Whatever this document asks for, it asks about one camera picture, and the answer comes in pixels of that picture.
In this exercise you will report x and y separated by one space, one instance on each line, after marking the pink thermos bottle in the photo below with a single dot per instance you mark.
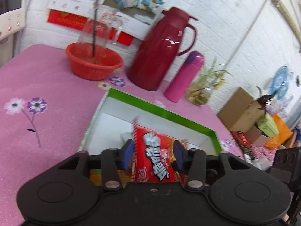
189 69

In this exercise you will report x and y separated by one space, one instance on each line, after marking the green cardboard box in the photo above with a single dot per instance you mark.
117 110

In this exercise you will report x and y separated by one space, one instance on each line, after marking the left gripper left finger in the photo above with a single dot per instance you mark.
113 160

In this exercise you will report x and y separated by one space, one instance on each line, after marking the red plastic basin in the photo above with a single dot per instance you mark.
92 62

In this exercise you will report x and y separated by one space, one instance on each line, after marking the clear glass pitcher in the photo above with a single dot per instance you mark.
108 26

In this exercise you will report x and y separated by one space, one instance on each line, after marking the green shoe box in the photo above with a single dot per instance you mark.
267 126

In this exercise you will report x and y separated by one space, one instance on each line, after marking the dark red thermos jug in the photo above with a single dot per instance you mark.
159 49

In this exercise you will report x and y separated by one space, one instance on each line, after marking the orange bag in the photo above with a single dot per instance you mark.
283 135

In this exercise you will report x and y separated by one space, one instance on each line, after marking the blue paper fans decoration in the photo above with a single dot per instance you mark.
280 83

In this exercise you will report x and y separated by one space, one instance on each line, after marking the glass vase with plant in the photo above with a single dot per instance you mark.
208 79

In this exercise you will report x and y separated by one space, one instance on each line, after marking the dark red leaf plant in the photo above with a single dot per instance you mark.
264 99

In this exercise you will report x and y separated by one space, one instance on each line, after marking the white water dispenser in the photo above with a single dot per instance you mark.
13 19

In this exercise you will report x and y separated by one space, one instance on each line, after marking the pink floral tablecloth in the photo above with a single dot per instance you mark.
31 147

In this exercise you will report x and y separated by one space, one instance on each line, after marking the brown cardboard box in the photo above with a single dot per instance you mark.
240 112

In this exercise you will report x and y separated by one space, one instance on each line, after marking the wall calendar poster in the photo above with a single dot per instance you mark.
137 16

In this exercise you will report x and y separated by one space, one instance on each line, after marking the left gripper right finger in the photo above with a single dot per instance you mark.
191 163

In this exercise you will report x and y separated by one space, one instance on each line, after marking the black stirring stick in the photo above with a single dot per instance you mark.
94 28

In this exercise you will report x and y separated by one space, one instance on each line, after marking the red lion snack bag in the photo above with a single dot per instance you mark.
153 157

